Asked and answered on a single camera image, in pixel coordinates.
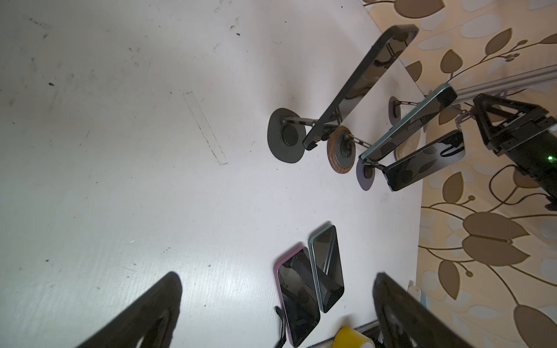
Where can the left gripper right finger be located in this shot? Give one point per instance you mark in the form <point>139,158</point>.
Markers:
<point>404,322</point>

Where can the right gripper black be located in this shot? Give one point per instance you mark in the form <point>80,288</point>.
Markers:
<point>505,124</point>

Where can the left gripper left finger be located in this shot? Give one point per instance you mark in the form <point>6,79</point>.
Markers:
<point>148,322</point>

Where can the black phone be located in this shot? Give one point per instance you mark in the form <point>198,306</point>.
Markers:
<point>442,97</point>
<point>430,159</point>
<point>380,57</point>

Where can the phone with green case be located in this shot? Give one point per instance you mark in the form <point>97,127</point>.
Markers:
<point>326,266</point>

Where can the phone with purple case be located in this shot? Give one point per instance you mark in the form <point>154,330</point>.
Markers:
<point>294,278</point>

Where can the dark grey back stand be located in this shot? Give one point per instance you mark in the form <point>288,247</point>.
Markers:
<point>285,137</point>

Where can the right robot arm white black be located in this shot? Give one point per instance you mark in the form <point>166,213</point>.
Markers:
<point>537,159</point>

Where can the lilac back right stand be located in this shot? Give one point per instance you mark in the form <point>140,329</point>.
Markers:
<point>365,173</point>

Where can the clear tape roll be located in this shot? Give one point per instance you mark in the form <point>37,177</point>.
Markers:
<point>350,338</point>

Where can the beige oval sponge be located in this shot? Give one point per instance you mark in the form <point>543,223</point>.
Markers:
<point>408,146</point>

